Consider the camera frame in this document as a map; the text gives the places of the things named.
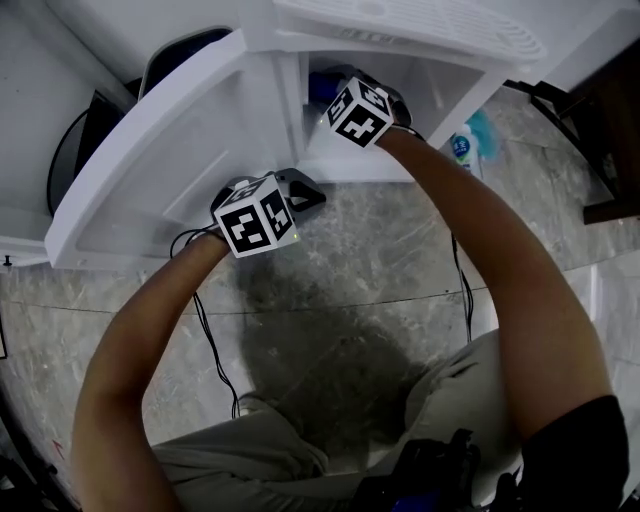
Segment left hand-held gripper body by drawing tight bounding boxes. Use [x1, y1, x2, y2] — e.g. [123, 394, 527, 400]
[212, 168, 314, 260]

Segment white water dispenser cabinet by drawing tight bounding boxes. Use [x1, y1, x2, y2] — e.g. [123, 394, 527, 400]
[238, 0, 547, 185]

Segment white cabinet door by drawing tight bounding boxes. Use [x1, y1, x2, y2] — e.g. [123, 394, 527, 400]
[43, 27, 301, 272]

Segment person's right forearm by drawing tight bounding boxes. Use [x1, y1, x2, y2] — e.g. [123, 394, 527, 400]
[373, 125, 617, 442]

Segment black round bin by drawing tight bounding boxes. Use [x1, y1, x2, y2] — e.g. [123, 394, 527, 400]
[45, 77, 142, 218]

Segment black shirt sleeve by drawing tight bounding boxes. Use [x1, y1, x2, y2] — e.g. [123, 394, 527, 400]
[517, 394, 632, 512]

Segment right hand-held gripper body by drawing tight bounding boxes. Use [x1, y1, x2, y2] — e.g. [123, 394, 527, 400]
[326, 75, 415, 150]

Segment teal plastic brush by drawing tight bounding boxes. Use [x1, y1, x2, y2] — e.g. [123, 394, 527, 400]
[468, 108, 502, 162]

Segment black cable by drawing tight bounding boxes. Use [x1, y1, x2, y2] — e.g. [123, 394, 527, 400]
[168, 225, 242, 420]
[449, 231, 475, 344]

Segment blue cloth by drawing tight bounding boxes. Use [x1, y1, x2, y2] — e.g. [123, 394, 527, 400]
[308, 69, 348, 105]

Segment person's right leg grey trousers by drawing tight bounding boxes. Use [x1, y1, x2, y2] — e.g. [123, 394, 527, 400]
[368, 328, 527, 507]

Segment dark wooden furniture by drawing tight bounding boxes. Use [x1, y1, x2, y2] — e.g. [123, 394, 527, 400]
[503, 43, 640, 227]

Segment person's left forearm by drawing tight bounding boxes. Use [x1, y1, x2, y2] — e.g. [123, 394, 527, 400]
[68, 232, 227, 512]

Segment grey rimmed dark bin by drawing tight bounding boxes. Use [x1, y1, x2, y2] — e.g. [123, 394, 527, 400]
[137, 26, 235, 103]

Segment clear bottle with teal label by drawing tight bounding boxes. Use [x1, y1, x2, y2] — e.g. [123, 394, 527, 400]
[448, 123, 485, 179]

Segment person's left leg grey trousers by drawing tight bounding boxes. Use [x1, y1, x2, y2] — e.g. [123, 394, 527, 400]
[148, 393, 332, 512]

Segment black waist pouch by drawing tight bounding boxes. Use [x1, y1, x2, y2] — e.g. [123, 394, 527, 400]
[349, 428, 482, 512]

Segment person's leg grey trousers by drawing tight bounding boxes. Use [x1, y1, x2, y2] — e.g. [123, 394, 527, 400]
[368, 328, 527, 507]
[148, 393, 332, 512]

